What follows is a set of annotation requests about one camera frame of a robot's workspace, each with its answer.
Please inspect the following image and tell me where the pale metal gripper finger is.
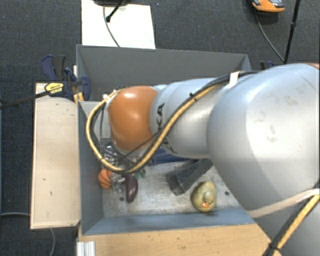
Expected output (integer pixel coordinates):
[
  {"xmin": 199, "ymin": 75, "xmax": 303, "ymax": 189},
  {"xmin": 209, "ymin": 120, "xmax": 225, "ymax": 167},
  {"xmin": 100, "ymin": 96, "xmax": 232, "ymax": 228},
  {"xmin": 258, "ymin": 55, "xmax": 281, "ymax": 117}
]
[
  {"xmin": 116, "ymin": 176, "xmax": 126, "ymax": 194},
  {"xmin": 109, "ymin": 173, "xmax": 119, "ymax": 191}
]

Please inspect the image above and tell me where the dark purple toy eggplant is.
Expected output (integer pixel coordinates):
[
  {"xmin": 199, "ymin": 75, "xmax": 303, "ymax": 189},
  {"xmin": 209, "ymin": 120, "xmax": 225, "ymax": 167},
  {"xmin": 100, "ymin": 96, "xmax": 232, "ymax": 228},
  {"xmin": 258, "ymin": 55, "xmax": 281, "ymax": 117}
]
[{"xmin": 124, "ymin": 173, "xmax": 139, "ymax": 204}]

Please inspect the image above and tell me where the dark grey flat block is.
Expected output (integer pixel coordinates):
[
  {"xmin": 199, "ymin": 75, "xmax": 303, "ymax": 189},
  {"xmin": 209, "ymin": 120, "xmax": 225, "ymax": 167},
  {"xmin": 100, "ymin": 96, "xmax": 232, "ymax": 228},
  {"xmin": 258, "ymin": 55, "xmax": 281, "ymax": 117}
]
[{"xmin": 166, "ymin": 158, "xmax": 215, "ymax": 197}]

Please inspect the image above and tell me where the orange ball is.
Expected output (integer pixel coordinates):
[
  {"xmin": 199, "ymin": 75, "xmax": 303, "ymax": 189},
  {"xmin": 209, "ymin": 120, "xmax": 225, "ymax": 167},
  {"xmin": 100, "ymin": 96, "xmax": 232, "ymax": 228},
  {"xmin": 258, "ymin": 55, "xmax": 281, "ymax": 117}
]
[{"xmin": 97, "ymin": 167, "xmax": 115, "ymax": 190}]

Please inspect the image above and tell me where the grey metal bin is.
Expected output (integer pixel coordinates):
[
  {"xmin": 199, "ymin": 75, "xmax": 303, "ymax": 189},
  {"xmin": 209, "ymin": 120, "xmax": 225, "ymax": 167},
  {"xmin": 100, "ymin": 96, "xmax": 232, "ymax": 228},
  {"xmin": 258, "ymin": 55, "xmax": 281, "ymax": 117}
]
[{"xmin": 75, "ymin": 44, "xmax": 256, "ymax": 236}]

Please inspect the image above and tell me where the pale wood flat board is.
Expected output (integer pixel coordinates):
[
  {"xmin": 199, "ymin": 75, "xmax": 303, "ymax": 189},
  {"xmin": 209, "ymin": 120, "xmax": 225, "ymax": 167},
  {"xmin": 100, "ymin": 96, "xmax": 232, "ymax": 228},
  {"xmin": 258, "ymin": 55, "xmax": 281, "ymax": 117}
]
[{"xmin": 30, "ymin": 82, "xmax": 82, "ymax": 230}]

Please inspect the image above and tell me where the yellow rubber duck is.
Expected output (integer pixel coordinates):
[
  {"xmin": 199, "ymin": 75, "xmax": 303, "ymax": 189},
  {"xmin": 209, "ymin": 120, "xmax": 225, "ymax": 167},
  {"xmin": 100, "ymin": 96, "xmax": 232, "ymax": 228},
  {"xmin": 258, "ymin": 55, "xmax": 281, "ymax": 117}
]
[{"xmin": 190, "ymin": 180, "xmax": 218, "ymax": 213}]

